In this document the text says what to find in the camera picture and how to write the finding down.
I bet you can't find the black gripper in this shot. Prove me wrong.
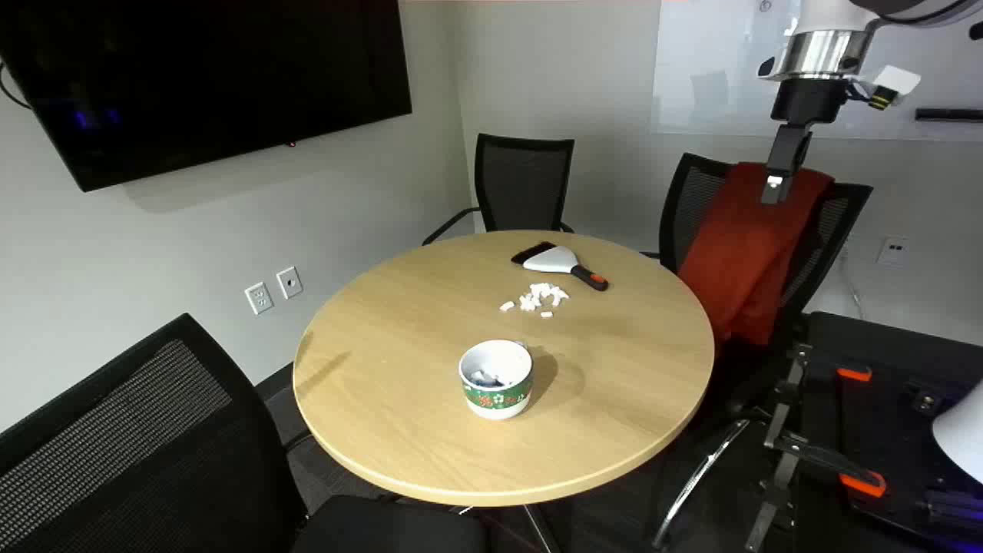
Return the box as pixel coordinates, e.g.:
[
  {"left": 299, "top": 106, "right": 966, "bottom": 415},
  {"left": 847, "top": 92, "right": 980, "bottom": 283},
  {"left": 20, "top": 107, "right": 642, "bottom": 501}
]
[{"left": 761, "top": 76, "right": 853, "bottom": 210}]

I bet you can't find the white mug with green print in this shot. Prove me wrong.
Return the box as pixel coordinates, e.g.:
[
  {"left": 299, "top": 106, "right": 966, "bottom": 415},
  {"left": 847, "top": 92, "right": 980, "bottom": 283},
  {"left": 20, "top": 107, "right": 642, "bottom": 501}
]
[{"left": 454, "top": 338, "right": 538, "bottom": 424}]

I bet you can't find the red cloth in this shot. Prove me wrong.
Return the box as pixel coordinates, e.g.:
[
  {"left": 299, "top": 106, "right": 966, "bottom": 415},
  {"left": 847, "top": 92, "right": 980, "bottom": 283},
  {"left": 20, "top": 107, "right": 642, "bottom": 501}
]
[{"left": 676, "top": 159, "right": 839, "bottom": 351}]

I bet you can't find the black chair with red cloth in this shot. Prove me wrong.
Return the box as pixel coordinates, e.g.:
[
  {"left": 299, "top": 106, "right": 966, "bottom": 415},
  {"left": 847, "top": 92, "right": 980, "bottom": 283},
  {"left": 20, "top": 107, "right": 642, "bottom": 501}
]
[{"left": 654, "top": 152, "right": 875, "bottom": 413}]

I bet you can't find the glass whiteboard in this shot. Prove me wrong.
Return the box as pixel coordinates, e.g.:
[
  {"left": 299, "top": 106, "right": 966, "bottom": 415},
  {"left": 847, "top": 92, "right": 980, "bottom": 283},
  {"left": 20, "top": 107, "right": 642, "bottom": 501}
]
[{"left": 654, "top": 0, "right": 983, "bottom": 142}]

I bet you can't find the black whiteboard tray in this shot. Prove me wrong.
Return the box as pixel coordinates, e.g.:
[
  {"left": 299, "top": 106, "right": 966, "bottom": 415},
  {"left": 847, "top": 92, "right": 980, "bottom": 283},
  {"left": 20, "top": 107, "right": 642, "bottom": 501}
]
[{"left": 913, "top": 106, "right": 983, "bottom": 126}]

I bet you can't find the dark brown marker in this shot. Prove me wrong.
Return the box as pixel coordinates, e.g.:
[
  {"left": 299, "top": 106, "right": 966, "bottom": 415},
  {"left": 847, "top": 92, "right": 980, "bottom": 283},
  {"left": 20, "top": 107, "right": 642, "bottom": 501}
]
[{"left": 511, "top": 240, "right": 612, "bottom": 295}]

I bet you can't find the black mesh office chair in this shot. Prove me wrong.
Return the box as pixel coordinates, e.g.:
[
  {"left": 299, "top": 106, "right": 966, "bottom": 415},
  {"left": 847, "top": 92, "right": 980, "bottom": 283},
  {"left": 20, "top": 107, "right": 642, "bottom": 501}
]
[{"left": 421, "top": 130, "right": 577, "bottom": 249}]

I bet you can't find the large crumpled white paper piece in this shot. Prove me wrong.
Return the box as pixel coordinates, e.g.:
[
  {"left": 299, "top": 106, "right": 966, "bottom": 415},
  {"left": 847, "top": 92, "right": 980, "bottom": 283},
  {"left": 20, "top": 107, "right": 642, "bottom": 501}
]
[{"left": 516, "top": 283, "right": 572, "bottom": 324}]

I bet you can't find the white lamp shade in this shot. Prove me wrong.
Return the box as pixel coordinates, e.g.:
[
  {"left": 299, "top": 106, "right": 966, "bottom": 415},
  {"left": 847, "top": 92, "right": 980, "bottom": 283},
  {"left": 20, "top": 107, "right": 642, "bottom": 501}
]
[{"left": 929, "top": 376, "right": 983, "bottom": 487}]

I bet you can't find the chrome chair leg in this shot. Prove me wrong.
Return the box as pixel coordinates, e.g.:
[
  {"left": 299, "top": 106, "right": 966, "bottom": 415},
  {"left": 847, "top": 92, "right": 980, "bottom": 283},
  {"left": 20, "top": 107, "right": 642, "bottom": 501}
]
[{"left": 651, "top": 413, "right": 756, "bottom": 553}]

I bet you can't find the black striped office chair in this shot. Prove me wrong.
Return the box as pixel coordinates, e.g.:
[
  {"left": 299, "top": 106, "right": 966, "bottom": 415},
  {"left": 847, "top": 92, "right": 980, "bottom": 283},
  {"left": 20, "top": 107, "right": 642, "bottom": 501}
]
[{"left": 0, "top": 312, "right": 491, "bottom": 553}]

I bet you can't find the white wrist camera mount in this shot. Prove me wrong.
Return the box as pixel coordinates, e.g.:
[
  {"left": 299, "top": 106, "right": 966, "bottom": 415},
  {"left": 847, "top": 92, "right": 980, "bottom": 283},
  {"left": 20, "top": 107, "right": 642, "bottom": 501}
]
[{"left": 865, "top": 62, "right": 926, "bottom": 114}]

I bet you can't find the white wall socket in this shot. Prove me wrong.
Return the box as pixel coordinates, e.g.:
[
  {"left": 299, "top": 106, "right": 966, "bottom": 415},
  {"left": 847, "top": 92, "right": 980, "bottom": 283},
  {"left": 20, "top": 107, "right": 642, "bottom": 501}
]
[{"left": 875, "top": 233, "right": 913, "bottom": 274}]

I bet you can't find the orange handled clamp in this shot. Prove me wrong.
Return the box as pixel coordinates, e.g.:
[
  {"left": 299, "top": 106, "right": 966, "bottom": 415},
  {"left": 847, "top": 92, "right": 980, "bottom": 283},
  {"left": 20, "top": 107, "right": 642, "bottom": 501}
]
[
  {"left": 761, "top": 426, "right": 891, "bottom": 504},
  {"left": 787, "top": 340, "right": 875, "bottom": 395}
]

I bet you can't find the white wall plate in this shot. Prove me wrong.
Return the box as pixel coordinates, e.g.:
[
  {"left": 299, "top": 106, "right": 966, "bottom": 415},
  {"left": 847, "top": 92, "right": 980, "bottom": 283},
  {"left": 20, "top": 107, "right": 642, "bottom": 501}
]
[
  {"left": 243, "top": 280, "right": 278, "bottom": 319},
  {"left": 274, "top": 266, "right": 308, "bottom": 304}
]

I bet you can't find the black wall television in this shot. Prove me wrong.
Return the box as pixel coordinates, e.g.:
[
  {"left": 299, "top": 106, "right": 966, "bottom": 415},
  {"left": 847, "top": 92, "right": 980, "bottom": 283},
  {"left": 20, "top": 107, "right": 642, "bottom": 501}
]
[{"left": 0, "top": 0, "right": 415, "bottom": 194}]

